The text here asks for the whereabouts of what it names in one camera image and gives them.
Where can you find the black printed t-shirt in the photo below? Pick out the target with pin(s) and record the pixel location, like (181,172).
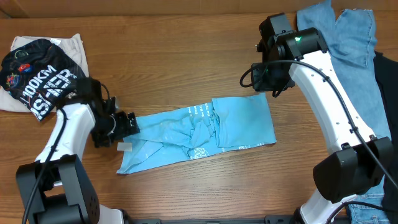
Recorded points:
(39,74)

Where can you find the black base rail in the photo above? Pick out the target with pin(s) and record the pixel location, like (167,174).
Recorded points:
(211,221)

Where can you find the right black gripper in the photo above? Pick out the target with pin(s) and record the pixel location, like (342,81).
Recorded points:
(260,85)

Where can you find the black garment at right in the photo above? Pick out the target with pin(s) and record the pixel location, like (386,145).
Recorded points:
(386,76)

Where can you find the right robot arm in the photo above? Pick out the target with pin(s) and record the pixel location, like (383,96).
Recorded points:
(357,159)

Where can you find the blue denim jeans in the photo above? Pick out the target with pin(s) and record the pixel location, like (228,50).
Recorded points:
(351,40)

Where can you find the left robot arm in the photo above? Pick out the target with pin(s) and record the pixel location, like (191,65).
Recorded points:
(55,188)

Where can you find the beige folded garment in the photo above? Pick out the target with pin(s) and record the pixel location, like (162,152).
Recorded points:
(73,47)

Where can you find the light blue t-shirt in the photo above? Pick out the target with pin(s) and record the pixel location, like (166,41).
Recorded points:
(222,125)

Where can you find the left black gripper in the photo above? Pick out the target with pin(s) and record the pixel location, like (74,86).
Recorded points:
(124,129)

